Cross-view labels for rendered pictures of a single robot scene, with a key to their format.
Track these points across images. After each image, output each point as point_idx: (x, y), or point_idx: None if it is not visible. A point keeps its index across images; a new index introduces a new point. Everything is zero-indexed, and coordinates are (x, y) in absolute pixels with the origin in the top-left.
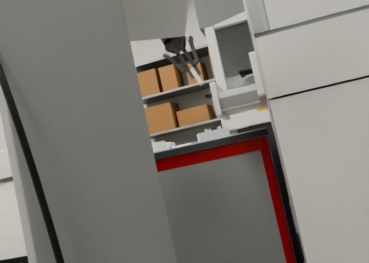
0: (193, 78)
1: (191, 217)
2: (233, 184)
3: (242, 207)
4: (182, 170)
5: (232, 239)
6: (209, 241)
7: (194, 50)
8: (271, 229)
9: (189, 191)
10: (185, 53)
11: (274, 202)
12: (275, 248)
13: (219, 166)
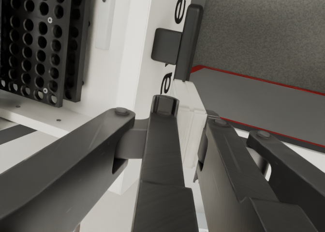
0: (209, 110)
1: (307, 115)
2: (216, 101)
3: (216, 92)
4: (317, 142)
5: (248, 91)
6: (283, 100)
7: (71, 140)
8: (192, 78)
9: (306, 126)
10: (171, 172)
11: None
12: (198, 75)
13: (228, 115)
